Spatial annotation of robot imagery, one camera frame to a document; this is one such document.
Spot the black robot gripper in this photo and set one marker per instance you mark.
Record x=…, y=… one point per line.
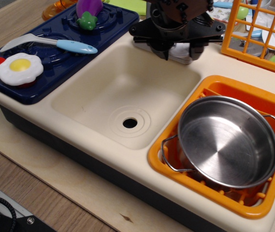
x=178, y=21

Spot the grey toy faucet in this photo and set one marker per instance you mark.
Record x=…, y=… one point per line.
x=179, y=52

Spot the cream toy sink unit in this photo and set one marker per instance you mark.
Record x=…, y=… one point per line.
x=113, y=113

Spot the purple toy eggplant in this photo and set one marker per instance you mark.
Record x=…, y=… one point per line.
x=87, y=11

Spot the orange transparent plastic lid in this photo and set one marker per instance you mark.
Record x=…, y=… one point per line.
x=56, y=8

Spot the white toy fried egg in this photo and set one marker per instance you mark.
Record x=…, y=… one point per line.
x=20, y=69

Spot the orange dish drainer basket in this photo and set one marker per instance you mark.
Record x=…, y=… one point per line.
x=251, y=203

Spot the orange wire dish rack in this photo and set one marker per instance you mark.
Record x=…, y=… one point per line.
x=250, y=33

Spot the blue handled grey spoon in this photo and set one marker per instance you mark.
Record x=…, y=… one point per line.
x=67, y=45

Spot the steel pan with handles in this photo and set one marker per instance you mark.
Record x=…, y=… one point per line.
x=227, y=141

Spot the black metal base plate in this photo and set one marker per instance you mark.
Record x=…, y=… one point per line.
x=24, y=224

